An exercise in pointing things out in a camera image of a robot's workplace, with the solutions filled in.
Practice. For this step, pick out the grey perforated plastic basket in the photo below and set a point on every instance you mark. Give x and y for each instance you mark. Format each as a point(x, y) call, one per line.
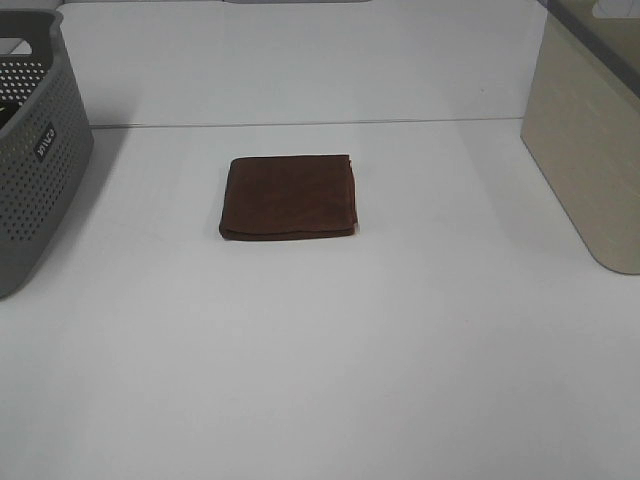
point(46, 141)

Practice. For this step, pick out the brown towel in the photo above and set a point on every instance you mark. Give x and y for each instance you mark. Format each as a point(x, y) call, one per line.
point(282, 198)

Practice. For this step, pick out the beige plastic bin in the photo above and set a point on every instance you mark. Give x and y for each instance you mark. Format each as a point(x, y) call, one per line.
point(581, 123)

